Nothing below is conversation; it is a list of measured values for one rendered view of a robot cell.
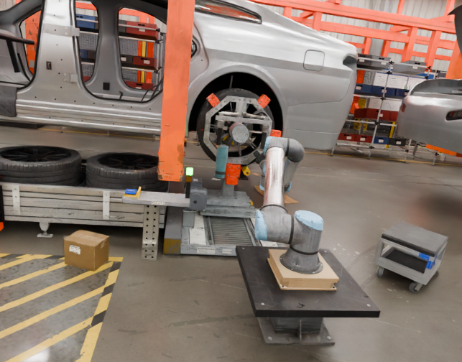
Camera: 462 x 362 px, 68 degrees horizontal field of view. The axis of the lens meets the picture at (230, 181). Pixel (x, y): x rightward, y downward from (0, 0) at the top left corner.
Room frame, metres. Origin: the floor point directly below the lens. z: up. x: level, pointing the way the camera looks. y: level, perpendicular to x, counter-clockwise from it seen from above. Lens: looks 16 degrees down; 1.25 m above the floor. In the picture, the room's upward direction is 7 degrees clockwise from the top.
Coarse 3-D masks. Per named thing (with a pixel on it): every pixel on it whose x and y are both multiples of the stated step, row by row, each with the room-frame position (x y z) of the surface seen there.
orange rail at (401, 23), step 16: (256, 0) 8.73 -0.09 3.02; (272, 0) 8.80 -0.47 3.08; (288, 0) 8.86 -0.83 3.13; (304, 0) 8.92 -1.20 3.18; (336, 0) 8.95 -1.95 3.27; (400, 0) 11.80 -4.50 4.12; (448, 0) 9.68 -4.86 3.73; (304, 16) 11.09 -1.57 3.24; (352, 16) 9.14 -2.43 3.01; (368, 16) 9.20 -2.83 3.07; (384, 16) 9.28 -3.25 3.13; (400, 16) 9.35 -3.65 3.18; (448, 16) 9.51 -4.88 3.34; (384, 32) 11.67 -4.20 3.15; (400, 32) 11.77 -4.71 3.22; (448, 32) 9.66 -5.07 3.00
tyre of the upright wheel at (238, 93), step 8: (232, 88) 2.96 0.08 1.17; (240, 88) 3.04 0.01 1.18; (216, 96) 2.85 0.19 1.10; (224, 96) 2.85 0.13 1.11; (240, 96) 2.87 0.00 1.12; (248, 96) 2.88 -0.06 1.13; (256, 96) 2.90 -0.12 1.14; (208, 104) 2.83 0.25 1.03; (200, 112) 2.84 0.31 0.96; (200, 120) 2.83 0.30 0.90; (272, 120) 2.92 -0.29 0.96; (200, 128) 2.83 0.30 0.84; (272, 128) 2.92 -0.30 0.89; (200, 136) 2.83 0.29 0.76; (200, 144) 2.83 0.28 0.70; (208, 152) 2.84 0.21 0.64
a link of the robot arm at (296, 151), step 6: (294, 144) 2.11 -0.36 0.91; (300, 144) 2.16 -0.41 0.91; (294, 150) 2.10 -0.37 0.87; (300, 150) 2.13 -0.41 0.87; (288, 156) 2.12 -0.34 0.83; (294, 156) 2.12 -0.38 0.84; (300, 156) 2.14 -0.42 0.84; (288, 162) 2.24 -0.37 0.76; (294, 162) 2.21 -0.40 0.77; (288, 168) 2.29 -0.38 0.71; (294, 168) 2.28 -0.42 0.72; (288, 174) 2.34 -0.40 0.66; (288, 180) 2.43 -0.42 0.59; (288, 186) 2.53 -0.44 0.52
